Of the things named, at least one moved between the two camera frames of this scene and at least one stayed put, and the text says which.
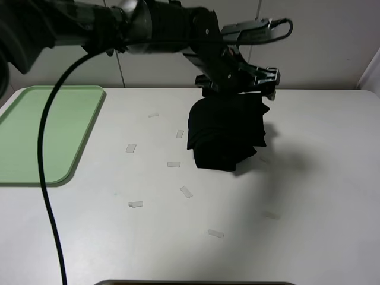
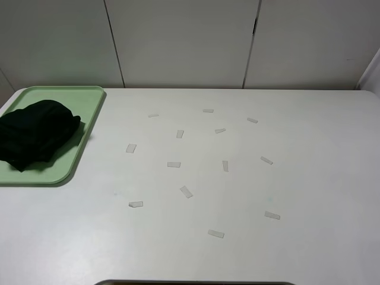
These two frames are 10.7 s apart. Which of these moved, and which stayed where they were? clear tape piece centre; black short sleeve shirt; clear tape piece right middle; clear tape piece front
Moved: black short sleeve shirt
Stayed: clear tape piece centre; clear tape piece front; clear tape piece right middle
